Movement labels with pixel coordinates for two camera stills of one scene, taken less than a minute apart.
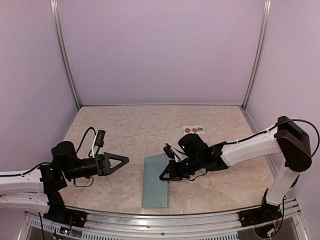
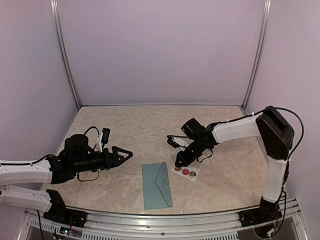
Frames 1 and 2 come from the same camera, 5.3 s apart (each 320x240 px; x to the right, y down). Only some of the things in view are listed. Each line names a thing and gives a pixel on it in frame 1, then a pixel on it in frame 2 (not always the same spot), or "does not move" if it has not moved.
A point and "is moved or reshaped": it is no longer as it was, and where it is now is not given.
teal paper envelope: [154, 193] is moved or reshaped
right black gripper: [167, 170] to [186, 161]
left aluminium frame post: [54, 4] does not move
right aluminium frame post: [260, 50] does not move
